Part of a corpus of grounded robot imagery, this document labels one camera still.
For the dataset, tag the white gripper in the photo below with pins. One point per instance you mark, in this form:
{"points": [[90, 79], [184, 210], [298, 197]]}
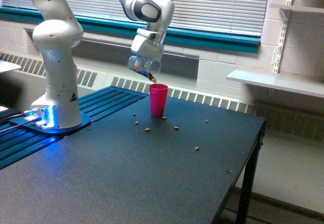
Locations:
{"points": [[148, 44]]}

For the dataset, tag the clear plastic cup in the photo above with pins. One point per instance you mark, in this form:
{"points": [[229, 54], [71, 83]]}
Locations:
{"points": [[146, 67]]}

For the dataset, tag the brown nuts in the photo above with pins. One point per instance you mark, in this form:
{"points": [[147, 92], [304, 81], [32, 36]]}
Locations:
{"points": [[146, 74]]}

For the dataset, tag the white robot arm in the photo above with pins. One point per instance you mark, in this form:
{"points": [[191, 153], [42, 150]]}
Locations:
{"points": [[60, 32]]}

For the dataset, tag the pink plastic cup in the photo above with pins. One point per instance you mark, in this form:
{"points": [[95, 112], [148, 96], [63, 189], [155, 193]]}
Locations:
{"points": [[158, 97]]}

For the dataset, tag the teal window sill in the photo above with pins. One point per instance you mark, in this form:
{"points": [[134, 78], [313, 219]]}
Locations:
{"points": [[175, 36]]}

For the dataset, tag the white window blinds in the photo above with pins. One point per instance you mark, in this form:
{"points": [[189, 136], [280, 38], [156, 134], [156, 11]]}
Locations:
{"points": [[239, 17]]}

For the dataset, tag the white board at left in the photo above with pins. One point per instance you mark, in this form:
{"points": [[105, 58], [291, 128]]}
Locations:
{"points": [[8, 66]]}

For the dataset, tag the white radiator grille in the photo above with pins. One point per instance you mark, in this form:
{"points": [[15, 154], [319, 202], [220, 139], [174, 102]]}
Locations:
{"points": [[278, 119]]}

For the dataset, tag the black table leg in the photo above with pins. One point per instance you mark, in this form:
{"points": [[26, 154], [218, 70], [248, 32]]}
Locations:
{"points": [[248, 179]]}

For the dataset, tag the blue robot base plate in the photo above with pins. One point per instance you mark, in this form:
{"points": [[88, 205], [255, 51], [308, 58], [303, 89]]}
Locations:
{"points": [[58, 130]]}

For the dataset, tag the white shelf bracket rail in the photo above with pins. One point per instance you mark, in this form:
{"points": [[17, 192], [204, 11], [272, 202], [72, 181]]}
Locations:
{"points": [[277, 54]]}

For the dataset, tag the white upper wall shelf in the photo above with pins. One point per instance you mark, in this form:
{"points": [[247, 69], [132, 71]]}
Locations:
{"points": [[298, 8]]}

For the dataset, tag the white wall shelf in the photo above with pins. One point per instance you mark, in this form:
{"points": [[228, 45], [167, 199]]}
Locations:
{"points": [[279, 81], [298, 8]]}

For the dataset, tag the blue slotted aluminium rail bed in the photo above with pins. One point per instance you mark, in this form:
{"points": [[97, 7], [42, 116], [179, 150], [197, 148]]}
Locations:
{"points": [[61, 109]]}

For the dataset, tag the white lower wall shelf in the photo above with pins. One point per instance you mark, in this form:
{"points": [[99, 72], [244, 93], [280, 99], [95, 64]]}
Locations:
{"points": [[279, 81]]}

